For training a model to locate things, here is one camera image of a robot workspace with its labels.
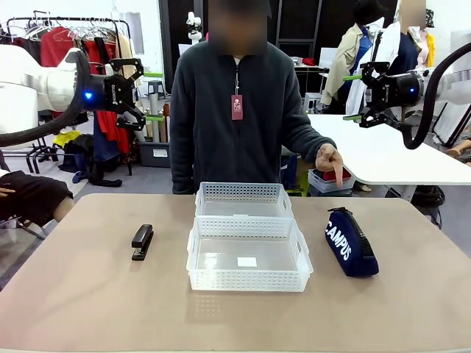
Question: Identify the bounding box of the white crate with red item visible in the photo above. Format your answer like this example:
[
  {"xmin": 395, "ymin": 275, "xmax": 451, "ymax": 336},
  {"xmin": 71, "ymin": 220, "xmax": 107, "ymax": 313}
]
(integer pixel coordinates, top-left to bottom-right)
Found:
[{"xmin": 307, "ymin": 168, "xmax": 356, "ymax": 193}]

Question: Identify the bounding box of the person's right forearm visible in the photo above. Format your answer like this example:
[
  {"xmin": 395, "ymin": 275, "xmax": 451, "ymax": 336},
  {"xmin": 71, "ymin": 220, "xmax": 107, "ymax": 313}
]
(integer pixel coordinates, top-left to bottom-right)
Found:
[{"xmin": 171, "ymin": 128, "xmax": 196, "ymax": 195}]

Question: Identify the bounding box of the white side table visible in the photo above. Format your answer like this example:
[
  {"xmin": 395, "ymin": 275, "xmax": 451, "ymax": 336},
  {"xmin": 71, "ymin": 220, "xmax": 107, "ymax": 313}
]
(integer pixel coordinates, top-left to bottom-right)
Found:
[{"xmin": 305, "ymin": 113, "xmax": 471, "ymax": 187}]

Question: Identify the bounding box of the white perforated plastic basket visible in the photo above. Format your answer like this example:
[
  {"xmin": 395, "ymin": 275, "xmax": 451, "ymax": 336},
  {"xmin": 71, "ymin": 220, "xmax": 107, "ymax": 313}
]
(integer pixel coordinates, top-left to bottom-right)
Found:
[{"xmin": 194, "ymin": 182, "xmax": 294, "ymax": 221}]

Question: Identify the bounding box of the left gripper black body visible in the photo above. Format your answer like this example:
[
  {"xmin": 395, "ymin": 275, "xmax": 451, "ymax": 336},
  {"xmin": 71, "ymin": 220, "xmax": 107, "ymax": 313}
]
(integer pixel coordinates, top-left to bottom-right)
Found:
[{"xmin": 82, "ymin": 73, "xmax": 136, "ymax": 113}]

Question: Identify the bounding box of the grey storage bin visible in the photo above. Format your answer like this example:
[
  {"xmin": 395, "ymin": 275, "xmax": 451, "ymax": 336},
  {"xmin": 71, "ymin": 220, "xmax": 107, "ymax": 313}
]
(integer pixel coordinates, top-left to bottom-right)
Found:
[{"xmin": 138, "ymin": 140, "xmax": 172, "ymax": 168}]

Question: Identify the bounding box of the black bag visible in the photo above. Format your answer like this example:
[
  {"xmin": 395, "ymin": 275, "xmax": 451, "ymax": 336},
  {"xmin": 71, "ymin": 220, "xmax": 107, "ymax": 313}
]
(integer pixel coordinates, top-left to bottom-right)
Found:
[{"xmin": 411, "ymin": 185, "xmax": 446, "ymax": 211}]

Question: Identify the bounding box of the maroon badge tag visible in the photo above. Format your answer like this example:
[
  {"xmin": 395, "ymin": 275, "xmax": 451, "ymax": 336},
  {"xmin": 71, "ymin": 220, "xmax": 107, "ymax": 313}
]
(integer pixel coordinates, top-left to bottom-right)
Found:
[{"xmin": 230, "ymin": 94, "xmax": 245, "ymax": 121}]

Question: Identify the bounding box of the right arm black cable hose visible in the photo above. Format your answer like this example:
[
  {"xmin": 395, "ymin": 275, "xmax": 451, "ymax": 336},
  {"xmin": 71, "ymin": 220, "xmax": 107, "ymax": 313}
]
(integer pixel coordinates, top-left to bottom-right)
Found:
[{"xmin": 399, "ymin": 46, "xmax": 471, "ymax": 150}]

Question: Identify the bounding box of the person's left forearm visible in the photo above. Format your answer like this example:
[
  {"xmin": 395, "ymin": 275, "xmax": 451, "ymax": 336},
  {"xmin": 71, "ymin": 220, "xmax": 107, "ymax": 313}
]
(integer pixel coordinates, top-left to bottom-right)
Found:
[{"xmin": 283, "ymin": 117, "xmax": 336, "ymax": 163}]

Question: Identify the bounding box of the mannequin with white navy clothes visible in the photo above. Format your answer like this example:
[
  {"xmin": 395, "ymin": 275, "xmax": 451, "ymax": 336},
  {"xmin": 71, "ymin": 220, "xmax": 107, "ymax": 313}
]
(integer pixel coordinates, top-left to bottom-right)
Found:
[{"xmin": 347, "ymin": 0, "xmax": 437, "ymax": 111}]

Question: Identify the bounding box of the white leaning board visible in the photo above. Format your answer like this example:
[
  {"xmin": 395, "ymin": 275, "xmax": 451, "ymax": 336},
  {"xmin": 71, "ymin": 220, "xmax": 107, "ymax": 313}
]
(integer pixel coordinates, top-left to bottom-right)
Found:
[{"xmin": 432, "ymin": 101, "xmax": 471, "ymax": 148}]

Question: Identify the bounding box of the white basket with label sticker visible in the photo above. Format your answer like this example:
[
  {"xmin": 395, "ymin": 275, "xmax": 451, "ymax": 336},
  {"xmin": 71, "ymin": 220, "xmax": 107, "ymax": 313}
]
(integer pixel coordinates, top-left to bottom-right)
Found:
[{"xmin": 186, "ymin": 215, "xmax": 314, "ymax": 293}]

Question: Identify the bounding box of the black stapler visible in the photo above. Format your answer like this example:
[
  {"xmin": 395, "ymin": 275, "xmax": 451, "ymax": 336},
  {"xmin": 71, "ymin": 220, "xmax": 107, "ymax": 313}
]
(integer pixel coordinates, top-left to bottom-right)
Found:
[{"xmin": 131, "ymin": 223, "xmax": 155, "ymax": 262}]

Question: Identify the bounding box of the black clothes rack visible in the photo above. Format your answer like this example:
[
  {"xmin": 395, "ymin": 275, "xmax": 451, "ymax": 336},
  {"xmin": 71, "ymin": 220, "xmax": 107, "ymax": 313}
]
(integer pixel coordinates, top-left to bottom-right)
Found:
[{"xmin": 0, "ymin": 13, "xmax": 134, "ymax": 177}]

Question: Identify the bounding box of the mannequin with beige coat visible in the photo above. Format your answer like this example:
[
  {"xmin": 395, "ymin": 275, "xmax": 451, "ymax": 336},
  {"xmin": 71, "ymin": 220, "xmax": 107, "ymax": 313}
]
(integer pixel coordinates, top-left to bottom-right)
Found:
[{"xmin": 320, "ymin": 0, "xmax": 386, "ymax": 113}]

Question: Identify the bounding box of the seated person in dark skirt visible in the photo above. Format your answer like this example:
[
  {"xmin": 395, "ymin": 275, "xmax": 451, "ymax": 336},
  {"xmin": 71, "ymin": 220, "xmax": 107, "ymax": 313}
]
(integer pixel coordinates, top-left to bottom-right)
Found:
[{"xmin": 0, "ymin": 150, "xmax": 75, "ymax": 227}]

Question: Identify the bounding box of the navy Campus pencil case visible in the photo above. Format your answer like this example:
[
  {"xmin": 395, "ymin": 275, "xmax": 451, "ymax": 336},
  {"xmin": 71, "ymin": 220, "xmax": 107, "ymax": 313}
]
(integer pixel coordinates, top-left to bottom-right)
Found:
[{"xmin": 323, "ymin": 207, "xmax": 380, "ymax": 277}]

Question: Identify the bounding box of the small white background robot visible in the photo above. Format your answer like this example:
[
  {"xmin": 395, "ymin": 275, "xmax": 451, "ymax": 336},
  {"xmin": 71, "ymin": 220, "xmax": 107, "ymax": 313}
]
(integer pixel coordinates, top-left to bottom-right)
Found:
[{"xmin": 185, "ymin": 11, "xmax": 204, "ymax": 44}]

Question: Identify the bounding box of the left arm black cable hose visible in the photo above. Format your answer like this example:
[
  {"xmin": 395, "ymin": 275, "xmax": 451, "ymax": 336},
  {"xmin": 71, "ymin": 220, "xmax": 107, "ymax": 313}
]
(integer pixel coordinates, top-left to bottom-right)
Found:
[{"xmin": 0, "ymin": 49, "xmax": 93, "ymax": 149}]

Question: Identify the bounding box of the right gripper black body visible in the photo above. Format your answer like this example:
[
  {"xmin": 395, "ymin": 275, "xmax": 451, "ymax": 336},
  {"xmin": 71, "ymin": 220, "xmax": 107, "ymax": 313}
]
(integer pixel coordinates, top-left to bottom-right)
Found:
[{"xmin": 366, "ymin": 72, "xmax": 424, "ymax": 110}]

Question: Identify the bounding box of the person in dark fleece jacket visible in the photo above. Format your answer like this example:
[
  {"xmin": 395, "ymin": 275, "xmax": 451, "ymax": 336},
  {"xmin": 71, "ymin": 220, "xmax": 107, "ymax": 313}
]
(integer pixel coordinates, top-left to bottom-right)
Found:
[{"xmin": 171, "ymin": 0, "xmax": 338, "ymax": 195}]

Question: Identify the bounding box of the long red dress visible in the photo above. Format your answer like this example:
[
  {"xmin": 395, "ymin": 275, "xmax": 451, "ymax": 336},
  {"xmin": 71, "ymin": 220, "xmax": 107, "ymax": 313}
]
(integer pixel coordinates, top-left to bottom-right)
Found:
[{"xmin": 82, "ymin": 36, "xmax": 133, "ymax": 155}]

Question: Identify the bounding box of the person's left hand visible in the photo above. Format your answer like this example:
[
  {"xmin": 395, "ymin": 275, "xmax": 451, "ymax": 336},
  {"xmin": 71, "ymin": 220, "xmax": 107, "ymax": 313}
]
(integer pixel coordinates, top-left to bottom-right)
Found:
[{"xmin": 314, "ymin": 143, "xmax": 345, "ymax": 189}]

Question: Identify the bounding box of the yellow cloth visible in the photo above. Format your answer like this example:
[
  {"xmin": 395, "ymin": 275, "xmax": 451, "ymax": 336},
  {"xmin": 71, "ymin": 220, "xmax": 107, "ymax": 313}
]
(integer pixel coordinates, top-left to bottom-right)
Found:
[{"xmin": 53, "ymin": 130, "xmax": 82, "ymax": 149}]

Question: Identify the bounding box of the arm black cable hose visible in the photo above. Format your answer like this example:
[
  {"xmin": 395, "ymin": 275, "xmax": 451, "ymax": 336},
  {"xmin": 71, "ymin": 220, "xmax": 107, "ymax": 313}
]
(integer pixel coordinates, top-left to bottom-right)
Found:
[
  {"xmin": 0, "ymin": 49, "xmax": 93, "ymax": 149},
  {"xmin": 399, "ymin": 46, "xmax": 471, "ymax": 150}
]

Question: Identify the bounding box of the beige hanging garment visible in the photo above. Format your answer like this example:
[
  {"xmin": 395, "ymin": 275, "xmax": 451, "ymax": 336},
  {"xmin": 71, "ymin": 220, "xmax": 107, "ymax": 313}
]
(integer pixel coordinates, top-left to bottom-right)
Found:
[{"xmin": 116, "ymin": 33, "xmax": 136, "ymax": 67}]

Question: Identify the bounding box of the red hanging garment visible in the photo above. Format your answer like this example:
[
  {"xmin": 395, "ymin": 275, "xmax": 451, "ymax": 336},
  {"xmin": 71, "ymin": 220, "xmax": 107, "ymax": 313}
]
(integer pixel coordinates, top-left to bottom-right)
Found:
[{"xmin": 39, "ymin": 26, "xmax": 77, "ymax": 69}]

